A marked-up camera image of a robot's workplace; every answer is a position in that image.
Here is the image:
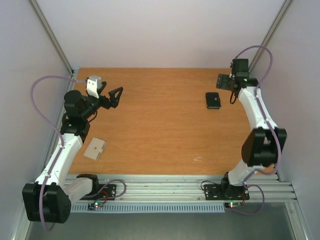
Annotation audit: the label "black leather card holder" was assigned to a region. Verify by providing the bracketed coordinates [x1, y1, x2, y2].
[205, 92, 221, 109]

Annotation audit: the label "purple cable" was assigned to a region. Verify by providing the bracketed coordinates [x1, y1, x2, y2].
[231, 45, 282, 216]
[30, 75, 86, 231]

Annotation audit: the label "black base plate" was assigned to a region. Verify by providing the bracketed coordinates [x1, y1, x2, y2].
[94, 184, 117, 201]
[203, 184, 250, 201]

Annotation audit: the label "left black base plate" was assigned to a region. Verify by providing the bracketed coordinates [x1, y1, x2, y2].
[94, 184, 117, 201]

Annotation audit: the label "grey slotted cable duct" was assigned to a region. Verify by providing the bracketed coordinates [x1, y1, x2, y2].
[71, 202, 225, 214]

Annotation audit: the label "right aluminium corner post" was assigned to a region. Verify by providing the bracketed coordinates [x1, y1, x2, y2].
[249, 0, 294, 71]

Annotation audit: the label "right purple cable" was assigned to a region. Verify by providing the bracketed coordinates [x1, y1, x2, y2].
[231, 45, 282, 216]

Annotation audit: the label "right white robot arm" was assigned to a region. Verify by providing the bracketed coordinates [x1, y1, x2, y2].
[216, 74, 287, 200]

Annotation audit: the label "left circuit board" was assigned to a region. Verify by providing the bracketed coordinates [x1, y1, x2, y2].
[87, 201, 104, 211]

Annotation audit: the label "left aluminium corner post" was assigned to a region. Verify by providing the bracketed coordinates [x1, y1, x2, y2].
[28, 0, 74, 76]

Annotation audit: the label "circuit board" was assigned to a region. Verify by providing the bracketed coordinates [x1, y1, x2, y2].
[224, 201, 243, 209]
[87, 201, 104, 211]

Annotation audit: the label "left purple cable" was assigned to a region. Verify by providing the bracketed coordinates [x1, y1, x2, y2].
[30, 75, 86, 231]

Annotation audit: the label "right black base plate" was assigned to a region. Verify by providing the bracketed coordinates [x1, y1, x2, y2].
[203, 184, 250, 201]

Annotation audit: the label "grey card holder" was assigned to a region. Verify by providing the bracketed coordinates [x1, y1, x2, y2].
[83, 137, 106, 161]

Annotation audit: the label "right circuit board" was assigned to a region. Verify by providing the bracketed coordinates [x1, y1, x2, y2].
[224, 201, 243, 209]

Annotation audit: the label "aluminium frame rails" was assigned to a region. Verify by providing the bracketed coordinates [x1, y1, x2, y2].
[64, 174, 297, 205]

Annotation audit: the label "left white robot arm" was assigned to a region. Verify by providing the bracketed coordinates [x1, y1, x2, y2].
[22, 80, 124, 224]

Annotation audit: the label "aluminium corner post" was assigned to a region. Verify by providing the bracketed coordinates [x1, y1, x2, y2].
[249, 0, 294, 71]
[28, 0, 74, 76]

